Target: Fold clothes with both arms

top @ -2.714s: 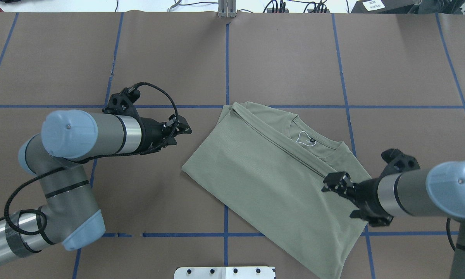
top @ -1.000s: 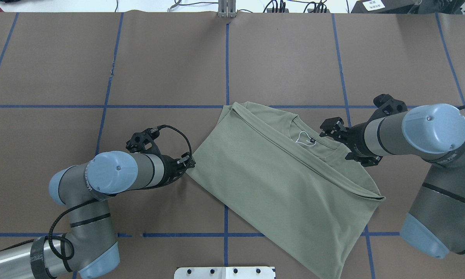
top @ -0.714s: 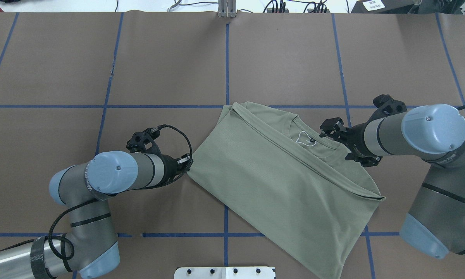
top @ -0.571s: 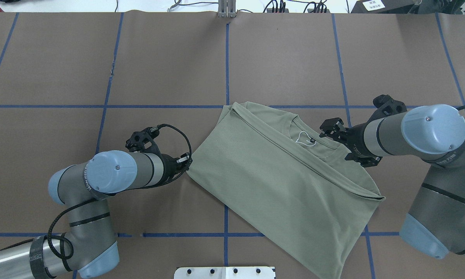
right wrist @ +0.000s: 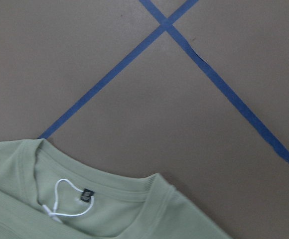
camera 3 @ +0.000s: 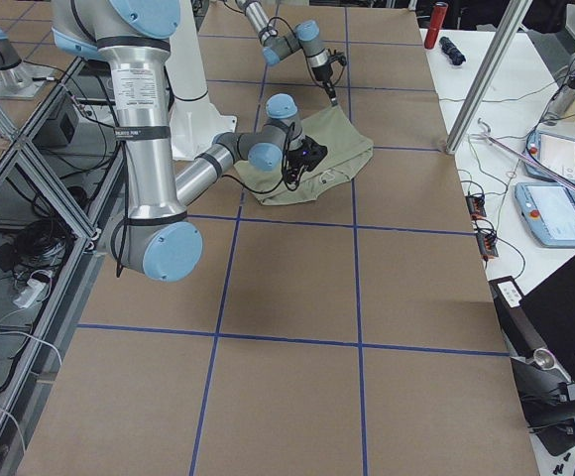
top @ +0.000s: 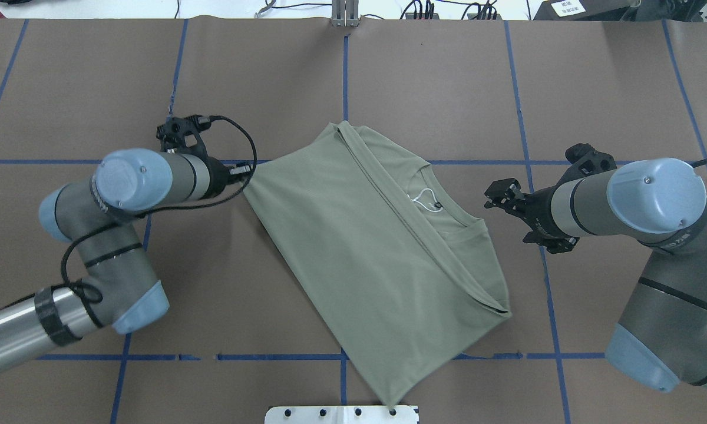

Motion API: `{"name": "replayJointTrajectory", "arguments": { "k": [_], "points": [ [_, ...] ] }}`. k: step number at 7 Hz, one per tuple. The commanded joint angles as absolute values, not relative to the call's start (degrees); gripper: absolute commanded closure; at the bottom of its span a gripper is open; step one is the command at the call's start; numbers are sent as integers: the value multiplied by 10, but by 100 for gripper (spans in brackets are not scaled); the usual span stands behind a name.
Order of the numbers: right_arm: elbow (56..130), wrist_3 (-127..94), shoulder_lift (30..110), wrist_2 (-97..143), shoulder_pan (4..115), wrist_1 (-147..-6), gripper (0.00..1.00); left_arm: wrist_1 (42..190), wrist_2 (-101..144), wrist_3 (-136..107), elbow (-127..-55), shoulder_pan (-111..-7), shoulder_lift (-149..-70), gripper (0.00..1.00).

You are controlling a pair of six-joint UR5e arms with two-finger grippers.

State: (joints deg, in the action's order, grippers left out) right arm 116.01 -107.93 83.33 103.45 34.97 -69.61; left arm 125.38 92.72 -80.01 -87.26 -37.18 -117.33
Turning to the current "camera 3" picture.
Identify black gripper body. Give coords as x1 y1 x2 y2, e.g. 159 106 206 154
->
284 153 312 184
311 63 336 99

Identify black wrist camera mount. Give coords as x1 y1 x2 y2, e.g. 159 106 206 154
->
296 136 328 172

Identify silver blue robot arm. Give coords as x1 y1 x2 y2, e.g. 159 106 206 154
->
235 0 347 106
52 1 327 282

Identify red cylindrical tube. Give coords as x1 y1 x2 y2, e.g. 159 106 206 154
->
423 1 448 50

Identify blue teach pendant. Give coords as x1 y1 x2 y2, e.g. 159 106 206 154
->
524 131 575 184
515 182 575 249

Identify aluminium frame post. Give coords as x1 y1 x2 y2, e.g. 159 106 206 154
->
445 0 532 155

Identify metal reacher grabber stick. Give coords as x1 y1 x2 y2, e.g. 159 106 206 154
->
477 118 575 191

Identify folded dark blue umbrella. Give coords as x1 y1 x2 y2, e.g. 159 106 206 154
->
439 37 466 66

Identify black labelled box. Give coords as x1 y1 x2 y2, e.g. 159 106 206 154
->
493 277 523 308

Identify olive green long-sleeve shirt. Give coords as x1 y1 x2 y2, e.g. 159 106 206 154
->
234 106 374 206

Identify black laptop computer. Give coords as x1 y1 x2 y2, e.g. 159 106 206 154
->
490 255 575 382

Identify far blue teach pendant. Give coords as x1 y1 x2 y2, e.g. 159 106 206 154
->
524 131 575 184

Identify white pedestal column base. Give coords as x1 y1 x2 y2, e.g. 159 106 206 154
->
166 0 237 161

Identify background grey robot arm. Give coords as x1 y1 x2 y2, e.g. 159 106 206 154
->
0 29 55 99

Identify near blue teach pendant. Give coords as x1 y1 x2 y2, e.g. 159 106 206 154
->
515 182 575 249

